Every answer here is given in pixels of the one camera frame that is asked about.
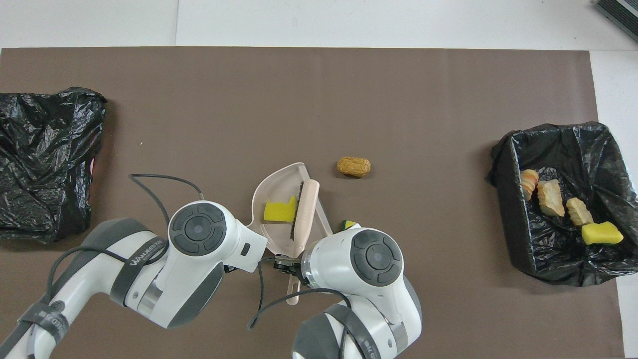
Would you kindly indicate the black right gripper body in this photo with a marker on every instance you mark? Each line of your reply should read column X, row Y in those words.
column 300, row 271

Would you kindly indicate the notched yellow sponge piece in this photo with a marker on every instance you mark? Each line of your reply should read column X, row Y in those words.
column 279, row 212

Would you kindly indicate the beige brush with black bristles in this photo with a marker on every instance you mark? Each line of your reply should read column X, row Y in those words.
column 305, row 209

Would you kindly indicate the small yellow green sponge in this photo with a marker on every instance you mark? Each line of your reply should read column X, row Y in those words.
column 349, row 224

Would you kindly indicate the beige plastic dustpan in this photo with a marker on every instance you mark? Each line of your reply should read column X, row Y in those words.
column 271, row 187

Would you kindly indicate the brown bread roll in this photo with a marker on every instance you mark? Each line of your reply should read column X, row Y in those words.
column 354, row 167

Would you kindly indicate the orange striped croissant piece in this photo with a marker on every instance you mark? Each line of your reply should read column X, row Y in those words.
column 529, row 184

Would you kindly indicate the yellowish pale bread piece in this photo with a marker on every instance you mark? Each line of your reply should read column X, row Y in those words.
column 551, row 198

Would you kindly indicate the greyish pale bread piece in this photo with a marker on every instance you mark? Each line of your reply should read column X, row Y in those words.
column 579, row 212

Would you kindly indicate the yellow sponge wedge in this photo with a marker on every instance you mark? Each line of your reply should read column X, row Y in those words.
column 602, row 233

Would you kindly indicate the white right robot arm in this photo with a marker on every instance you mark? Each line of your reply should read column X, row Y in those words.
column 364, row 279

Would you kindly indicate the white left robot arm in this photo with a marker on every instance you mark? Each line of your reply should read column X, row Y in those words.
column 189, row 269

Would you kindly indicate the open bin with black liner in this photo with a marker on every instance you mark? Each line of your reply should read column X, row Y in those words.
column 513, row 209

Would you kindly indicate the bin wrapped in black bag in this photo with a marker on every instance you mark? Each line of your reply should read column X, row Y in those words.
column 50, row 129

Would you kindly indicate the brown paper table mat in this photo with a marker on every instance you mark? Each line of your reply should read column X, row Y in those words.
column 319, row 89

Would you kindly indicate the dark grey ribbed device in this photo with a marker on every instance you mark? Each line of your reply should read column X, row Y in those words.
column 620, row 12

